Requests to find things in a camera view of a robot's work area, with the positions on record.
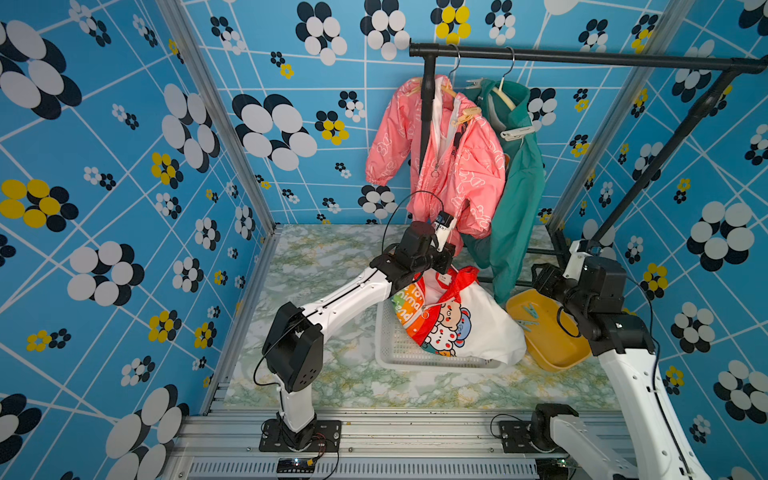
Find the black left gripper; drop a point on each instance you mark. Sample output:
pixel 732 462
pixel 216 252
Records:
pixel 445 256

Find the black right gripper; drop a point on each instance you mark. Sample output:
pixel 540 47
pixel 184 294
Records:
pixel 546 278

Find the mint green clothespin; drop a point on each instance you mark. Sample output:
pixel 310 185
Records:
pixel 531 311

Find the white red cartoon jacket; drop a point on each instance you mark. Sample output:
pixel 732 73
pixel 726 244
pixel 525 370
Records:
pixel 451 315

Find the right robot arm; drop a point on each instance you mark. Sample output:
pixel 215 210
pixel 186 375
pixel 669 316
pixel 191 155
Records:
pixel 590 289

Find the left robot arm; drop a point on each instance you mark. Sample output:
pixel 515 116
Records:
pixel 294 346

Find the wooden hanger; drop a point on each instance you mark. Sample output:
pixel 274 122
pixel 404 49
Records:
pixel 447 96

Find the yellow plastic tray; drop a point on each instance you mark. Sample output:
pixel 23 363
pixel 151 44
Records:
pixel 554 344

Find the pink jacket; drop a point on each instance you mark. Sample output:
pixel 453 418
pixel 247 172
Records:
pixel 462 173

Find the white plastic basket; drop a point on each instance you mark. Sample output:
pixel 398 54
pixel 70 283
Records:
pixel 395 350

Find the white clothespin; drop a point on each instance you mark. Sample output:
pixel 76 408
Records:
pixel 517 133

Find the green jacket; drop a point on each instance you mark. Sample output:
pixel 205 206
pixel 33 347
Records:
pixel 505 106

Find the small black electronics board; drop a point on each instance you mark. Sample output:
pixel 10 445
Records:
pixel 296 466

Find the black clothes rack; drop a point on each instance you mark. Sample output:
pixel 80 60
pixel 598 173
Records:
pixel 729 69

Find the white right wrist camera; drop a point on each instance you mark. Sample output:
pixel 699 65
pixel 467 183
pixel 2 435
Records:
pixel 579 252

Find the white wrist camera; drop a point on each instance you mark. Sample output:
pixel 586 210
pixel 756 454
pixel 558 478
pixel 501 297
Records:
pixel 443 226
pixel 579 252

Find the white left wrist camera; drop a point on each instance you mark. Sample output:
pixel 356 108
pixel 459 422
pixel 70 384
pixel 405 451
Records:
pixel 443 226

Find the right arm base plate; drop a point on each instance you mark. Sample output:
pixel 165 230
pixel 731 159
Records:
pixel 516 439

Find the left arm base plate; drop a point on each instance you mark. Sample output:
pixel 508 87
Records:
pixel 319 436

